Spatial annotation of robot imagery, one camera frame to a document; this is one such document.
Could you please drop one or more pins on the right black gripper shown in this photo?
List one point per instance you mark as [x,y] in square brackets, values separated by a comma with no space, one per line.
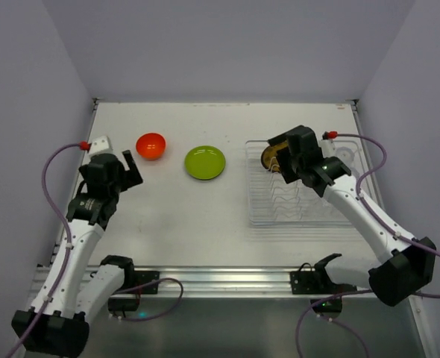
[283,159]

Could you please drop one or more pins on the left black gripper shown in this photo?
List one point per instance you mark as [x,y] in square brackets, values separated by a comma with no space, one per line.
[124,177]

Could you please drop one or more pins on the yellow patterned plate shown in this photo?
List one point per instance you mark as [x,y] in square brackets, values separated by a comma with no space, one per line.
[268,157]

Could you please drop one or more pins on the orange plastic bowl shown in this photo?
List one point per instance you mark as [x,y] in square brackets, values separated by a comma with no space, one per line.
[151,146]

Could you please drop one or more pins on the green plate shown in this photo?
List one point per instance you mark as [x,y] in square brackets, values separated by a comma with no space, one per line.
[204,162]

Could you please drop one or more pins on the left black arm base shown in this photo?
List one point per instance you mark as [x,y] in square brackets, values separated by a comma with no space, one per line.
[130,303]

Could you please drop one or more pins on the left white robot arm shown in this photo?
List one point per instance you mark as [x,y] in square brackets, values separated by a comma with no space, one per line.
[57,321]

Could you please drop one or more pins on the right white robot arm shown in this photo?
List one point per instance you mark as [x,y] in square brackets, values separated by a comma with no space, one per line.
[402,263]

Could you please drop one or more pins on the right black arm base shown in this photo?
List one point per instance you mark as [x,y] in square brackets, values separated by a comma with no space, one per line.
[313,280]

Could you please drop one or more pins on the clear plastic dish rack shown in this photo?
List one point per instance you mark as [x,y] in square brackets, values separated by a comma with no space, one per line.
[273,202]

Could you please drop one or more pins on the clear glass cup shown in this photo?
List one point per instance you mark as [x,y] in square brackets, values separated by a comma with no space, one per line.
[346,155]

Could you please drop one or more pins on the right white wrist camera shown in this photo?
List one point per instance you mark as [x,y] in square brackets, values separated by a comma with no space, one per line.
[326,143]

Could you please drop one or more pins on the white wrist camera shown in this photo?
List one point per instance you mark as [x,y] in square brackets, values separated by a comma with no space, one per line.
[326,143]
[100,145]

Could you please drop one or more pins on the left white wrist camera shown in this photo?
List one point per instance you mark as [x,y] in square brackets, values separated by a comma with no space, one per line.
[100,145]

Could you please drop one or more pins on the aluminium front rail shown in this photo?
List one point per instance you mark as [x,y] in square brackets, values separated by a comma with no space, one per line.
[234,282]

